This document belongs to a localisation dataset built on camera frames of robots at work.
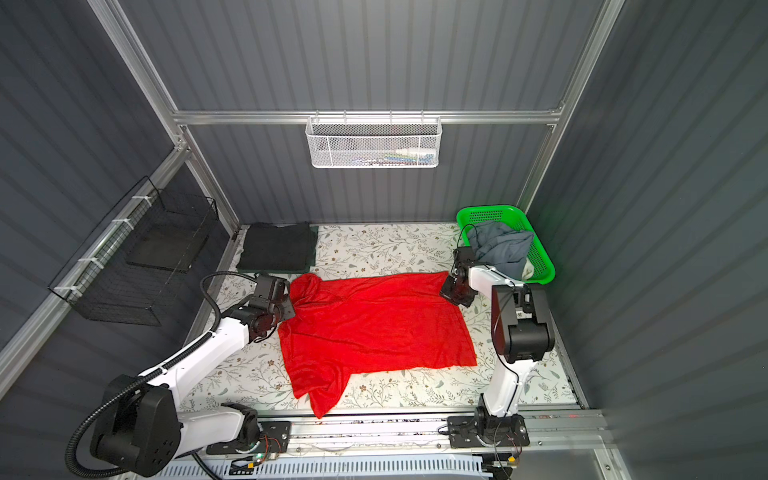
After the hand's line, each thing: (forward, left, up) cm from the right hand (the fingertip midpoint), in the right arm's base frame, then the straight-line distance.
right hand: (452, 298), depth 99 cm
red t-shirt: (-9, +35, -1) cm, 37 cm away
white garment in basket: (+9, -27, +3) cm, 28 cm away
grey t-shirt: (+12, -16, +12) cm, 23 cm away
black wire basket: (-6, +82, +31) cm, 88 cm away
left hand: (-8, +52, +10) cm, 54 cm away
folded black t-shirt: (+19, +62, +5) cm, 64 cm away
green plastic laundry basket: (+7, -31, +5) cm, 32 cm away
